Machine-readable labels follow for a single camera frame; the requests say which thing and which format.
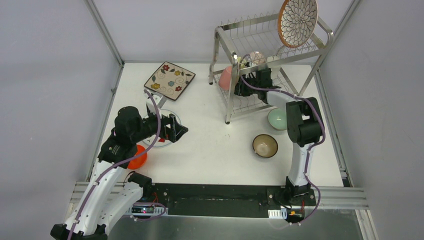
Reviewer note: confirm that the right white cable duct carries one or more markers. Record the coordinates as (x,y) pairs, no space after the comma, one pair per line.
(277,213)

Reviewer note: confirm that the brown rim petal pattern plate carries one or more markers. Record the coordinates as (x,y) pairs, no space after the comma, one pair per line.
(296,22)

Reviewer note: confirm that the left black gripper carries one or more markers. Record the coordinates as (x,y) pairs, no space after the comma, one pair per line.
(166,126)

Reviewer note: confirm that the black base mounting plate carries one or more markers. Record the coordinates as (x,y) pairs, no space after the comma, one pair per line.
(234,201)

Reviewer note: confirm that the white ribbed mug black handle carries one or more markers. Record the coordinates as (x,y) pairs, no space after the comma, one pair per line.
(272,59)

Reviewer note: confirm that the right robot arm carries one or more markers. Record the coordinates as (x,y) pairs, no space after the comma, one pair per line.
(305,129)

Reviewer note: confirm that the dark patterned cream bowl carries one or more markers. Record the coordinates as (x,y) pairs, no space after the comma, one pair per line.
(265,146)

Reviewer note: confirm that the left white cable duct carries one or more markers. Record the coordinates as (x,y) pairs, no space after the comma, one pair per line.
(146,211)

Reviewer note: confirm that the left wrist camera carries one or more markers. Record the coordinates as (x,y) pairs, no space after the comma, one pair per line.
(154,101)

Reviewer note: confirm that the orange plastic bowl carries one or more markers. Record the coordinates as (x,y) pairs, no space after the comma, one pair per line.
(139,161)

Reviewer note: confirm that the watermelon pattern round plate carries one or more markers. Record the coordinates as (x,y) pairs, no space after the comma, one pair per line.
(161,143)

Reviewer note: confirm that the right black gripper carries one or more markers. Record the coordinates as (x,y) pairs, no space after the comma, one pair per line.
(240,89)

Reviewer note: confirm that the square floral plate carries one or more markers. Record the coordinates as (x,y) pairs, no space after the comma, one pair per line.
(170,80)

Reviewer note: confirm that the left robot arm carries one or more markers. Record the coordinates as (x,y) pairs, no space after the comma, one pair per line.
(94,218)

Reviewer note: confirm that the steel two-tier dish rack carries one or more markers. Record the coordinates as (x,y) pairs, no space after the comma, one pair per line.
(259,33)

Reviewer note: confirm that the pale yellow mug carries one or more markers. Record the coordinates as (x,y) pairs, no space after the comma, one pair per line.
(241,62)

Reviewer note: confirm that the mint green bowl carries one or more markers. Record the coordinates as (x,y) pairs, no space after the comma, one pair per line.
(277,118)

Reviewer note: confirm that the white cable duct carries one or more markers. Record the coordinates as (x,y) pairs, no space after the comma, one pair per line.
(146,211)
(277,213)

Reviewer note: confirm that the pink cup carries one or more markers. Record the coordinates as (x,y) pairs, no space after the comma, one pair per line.
(225,78)

